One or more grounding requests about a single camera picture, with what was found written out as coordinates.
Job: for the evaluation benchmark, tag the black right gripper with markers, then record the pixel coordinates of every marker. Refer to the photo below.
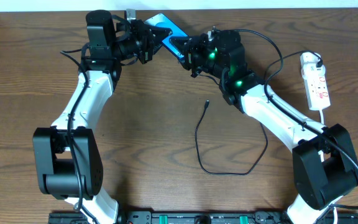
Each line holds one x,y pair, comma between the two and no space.
190,55

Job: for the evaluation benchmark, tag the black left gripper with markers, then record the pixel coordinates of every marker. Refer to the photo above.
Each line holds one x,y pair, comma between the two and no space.
148,43

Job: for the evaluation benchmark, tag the blue screen smartphone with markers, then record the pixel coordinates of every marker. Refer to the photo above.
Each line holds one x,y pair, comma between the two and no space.
162,21

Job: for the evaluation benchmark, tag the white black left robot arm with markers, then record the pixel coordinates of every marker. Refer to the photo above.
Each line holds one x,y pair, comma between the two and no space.
67,159

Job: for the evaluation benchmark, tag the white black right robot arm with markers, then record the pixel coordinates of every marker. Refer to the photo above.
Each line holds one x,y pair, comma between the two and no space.
325,165

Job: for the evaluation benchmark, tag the white charger adapter plug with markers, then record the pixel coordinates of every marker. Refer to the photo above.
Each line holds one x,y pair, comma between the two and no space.
311,65

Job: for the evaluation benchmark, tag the white power strip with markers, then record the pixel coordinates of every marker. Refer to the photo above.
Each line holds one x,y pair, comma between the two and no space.
317,93

